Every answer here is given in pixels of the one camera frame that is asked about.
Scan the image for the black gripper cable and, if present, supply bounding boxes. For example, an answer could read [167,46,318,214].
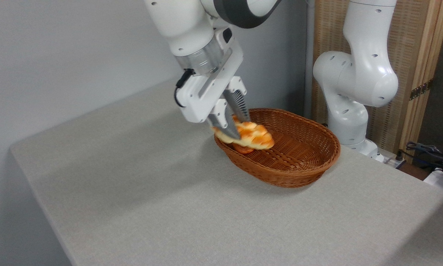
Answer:
[174,69,195,108]

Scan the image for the brass screen hinge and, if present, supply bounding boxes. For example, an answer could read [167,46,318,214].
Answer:
[409,78,433,101]

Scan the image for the black cable bundle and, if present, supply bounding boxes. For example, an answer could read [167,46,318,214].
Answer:
[403,142,443,175]

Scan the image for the grey fabric tablecloth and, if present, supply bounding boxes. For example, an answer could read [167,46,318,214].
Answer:
[10,78,443,266]

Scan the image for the round orange bread roll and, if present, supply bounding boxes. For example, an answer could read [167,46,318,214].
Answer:
[232,143,255,154]

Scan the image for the braided golden bread loaf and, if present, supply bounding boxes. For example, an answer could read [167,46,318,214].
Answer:
[211,116,275,150]

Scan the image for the brown wicker oval basket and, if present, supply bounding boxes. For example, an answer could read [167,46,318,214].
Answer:
[214,108,341,188]

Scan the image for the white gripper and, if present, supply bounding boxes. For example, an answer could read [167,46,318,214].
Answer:
[175,28,250,140]

